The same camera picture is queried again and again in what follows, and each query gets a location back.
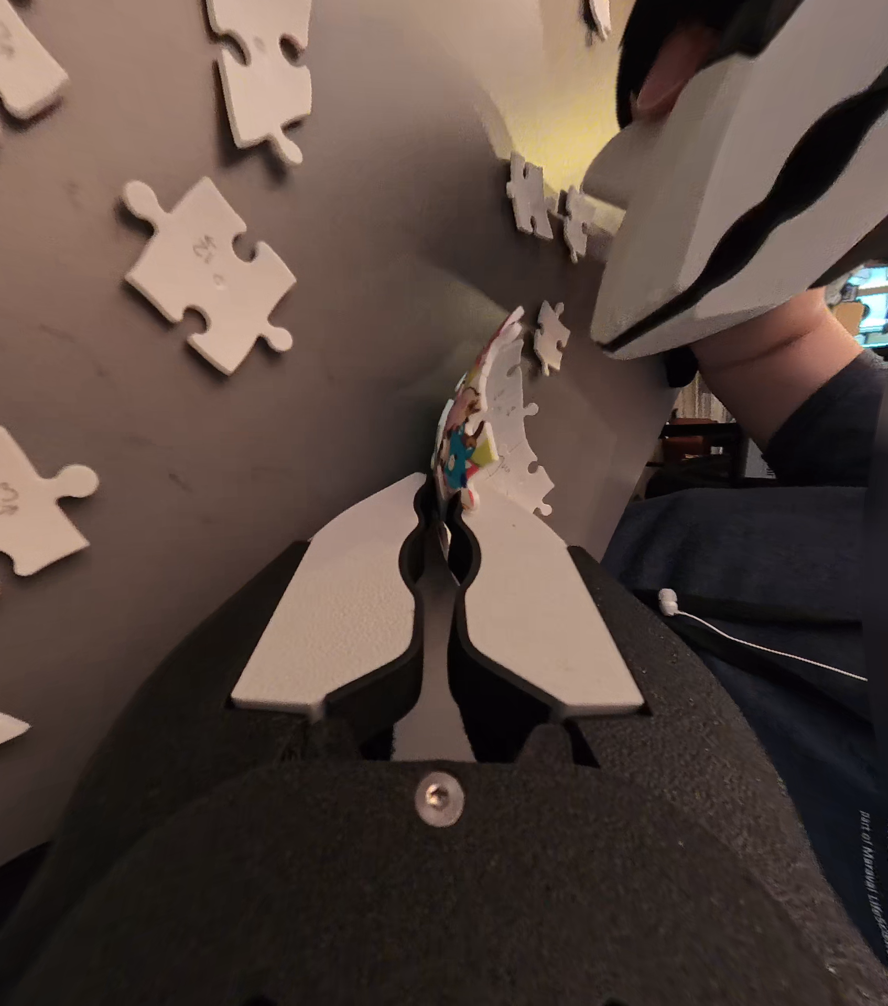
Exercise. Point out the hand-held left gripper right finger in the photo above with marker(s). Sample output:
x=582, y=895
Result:
x=547, y=629

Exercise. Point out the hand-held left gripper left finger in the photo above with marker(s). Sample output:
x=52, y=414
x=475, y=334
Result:
x=334, y=629

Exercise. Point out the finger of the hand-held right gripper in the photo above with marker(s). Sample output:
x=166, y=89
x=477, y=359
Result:
x=727, y=157
x=837, y=236

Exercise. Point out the assembled white puzzle section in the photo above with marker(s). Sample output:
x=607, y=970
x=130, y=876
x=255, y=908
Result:
x=507, y=417

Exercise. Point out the person's right forearm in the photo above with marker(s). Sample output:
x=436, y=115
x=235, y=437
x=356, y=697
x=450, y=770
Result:
x=775, y=370

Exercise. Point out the scattered loose puzzle pieces group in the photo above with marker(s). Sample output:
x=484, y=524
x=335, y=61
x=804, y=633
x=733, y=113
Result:
x=208, y=275

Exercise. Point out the person's right hand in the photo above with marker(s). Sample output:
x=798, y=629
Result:
x=683, y=66

